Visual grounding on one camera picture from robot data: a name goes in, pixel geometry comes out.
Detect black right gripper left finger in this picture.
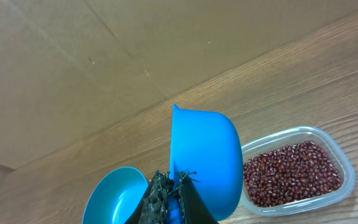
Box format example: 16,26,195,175
124,170,174,224

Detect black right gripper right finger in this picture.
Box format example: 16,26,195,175
176,170,218,224

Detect teal metal bowl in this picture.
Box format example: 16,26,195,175
82,167,149,224

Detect clear plastic container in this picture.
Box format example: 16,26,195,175
240,126,356,217

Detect red beans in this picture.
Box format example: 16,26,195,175
243,141,342,207

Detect blue plastic measuring scoop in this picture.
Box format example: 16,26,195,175
169,105,243,221

